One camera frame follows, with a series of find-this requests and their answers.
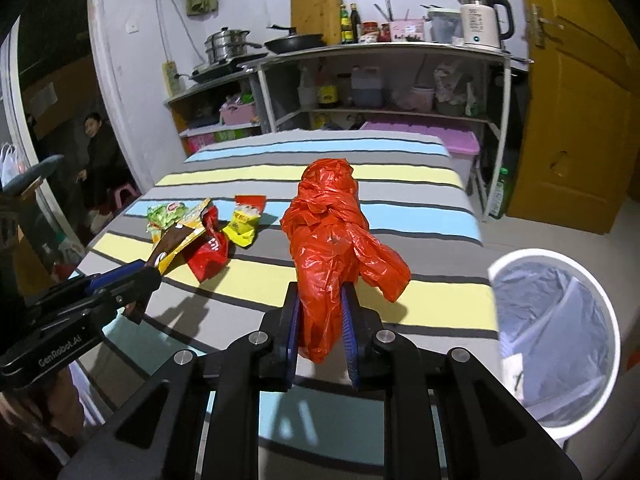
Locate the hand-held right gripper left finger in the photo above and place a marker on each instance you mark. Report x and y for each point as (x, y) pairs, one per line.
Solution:
(295, 320)

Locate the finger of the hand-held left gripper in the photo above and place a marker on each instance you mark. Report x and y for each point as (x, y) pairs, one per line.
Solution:
(107, 280)
(142, 285)

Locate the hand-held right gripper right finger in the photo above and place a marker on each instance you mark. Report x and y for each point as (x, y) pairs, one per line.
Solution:
(350, 330)

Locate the brown sachet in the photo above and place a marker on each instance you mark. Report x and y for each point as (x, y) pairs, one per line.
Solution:
(172, 244)

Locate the red plastic bag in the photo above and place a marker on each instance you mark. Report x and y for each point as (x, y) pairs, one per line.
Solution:
(325, 240)

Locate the white round bin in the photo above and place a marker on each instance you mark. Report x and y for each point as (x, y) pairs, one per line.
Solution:
(607, 360)

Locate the white trash bin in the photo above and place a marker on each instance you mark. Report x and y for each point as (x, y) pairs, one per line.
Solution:
(550, 320)

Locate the person's left hand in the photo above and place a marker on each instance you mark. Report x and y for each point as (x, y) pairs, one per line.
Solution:
(35, 420)

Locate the red snack packet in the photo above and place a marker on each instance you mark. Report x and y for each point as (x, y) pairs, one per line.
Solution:
(207, 257)

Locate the green snack packet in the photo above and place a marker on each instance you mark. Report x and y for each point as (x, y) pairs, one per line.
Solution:
(165, 215)

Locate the yellow snack packet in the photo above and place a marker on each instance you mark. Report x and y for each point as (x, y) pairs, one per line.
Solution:
(197, 215)

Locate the pink stool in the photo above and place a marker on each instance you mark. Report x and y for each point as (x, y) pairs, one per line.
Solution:
(122, 191)

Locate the yellow packet red top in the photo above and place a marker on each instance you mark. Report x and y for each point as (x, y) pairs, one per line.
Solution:
(244, 222)

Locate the grey rounded object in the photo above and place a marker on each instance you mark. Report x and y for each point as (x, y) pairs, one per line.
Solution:
(40, 170)

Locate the pink printed box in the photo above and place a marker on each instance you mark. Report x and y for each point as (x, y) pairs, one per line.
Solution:
(194, 146)

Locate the white plastic bag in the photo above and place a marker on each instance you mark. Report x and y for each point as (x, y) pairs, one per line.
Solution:
(9, 165)

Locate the green printed box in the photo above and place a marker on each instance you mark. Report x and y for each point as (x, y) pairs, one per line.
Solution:
(227, 136)

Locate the pink basket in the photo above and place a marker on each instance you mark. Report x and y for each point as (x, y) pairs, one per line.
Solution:
(239, 116)

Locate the green plastic bottle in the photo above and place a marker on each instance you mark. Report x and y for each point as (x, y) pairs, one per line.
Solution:
(500, 195)

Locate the purple storage box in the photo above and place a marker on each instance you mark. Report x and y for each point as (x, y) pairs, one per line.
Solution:
(430, 137)

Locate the low side shelf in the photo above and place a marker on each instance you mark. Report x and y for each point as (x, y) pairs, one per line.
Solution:
(210, 87)

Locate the yellowish power strip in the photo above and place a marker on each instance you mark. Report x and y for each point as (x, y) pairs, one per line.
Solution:
(172, 77)

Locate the yellow label oil bottle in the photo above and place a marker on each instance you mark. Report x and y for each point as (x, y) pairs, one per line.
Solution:
(328, 96)

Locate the black induction cooker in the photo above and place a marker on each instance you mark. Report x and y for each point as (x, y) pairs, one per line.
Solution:
(220, 71)

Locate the clear plastic bottle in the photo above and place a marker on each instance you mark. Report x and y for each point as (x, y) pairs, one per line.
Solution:
(309, 92)

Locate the pink tub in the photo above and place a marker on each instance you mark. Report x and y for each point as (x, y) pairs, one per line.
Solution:
(422, 100)

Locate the dark liquid jug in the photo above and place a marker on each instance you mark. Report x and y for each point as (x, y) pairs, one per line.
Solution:
(367, 89)

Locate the steel steamer pot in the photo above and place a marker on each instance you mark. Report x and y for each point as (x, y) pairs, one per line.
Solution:
(227, 45)

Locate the crumpled plastic bags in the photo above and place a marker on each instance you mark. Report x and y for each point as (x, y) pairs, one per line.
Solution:
(452, 87)

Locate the black frying pan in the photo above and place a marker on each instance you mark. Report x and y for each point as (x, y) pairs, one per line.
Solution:
(295, 42)

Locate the white metal shelf rack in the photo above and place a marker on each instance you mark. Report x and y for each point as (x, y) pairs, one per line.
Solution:
(400, 49)

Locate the yellow label sauce bottle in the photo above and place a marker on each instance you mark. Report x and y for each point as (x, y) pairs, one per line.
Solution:
(345, 27)

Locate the red lidded jar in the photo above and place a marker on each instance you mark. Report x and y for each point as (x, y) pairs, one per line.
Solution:
(369, 31)
(384, 32)

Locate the dark sauce bottle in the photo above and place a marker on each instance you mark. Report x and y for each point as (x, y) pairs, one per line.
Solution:
(355, 22)

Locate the pink utensil box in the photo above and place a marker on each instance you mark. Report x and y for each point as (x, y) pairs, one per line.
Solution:
(407, 30)

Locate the wooden cutting board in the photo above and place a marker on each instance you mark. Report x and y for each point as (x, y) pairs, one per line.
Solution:
(317, 10)

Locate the yellow wooden door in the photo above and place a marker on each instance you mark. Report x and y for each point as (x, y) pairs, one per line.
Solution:
(575, 110)

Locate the clear lidded storage container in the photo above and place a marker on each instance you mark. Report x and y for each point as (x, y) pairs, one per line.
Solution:
(445, 25)

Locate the white electric kettle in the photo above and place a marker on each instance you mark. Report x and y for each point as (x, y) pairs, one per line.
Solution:
(480, 22)

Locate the white wall switch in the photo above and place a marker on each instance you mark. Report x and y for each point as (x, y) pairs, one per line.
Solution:
(133, 27)

